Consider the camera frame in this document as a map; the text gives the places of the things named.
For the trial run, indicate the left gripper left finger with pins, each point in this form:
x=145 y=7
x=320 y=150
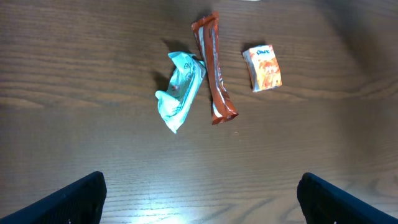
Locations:
x=80 y=202

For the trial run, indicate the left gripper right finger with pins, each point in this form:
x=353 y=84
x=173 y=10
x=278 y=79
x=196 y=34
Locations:
x=322 y=202

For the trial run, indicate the green wet wipes pack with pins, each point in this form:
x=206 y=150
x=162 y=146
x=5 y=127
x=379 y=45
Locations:
x=174 y=103

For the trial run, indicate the orange pocket tissue pack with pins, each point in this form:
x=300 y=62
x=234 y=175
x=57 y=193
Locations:
x=263 y=67

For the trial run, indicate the red brown snack wrapper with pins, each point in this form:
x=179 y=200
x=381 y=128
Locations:
x=206 y=32

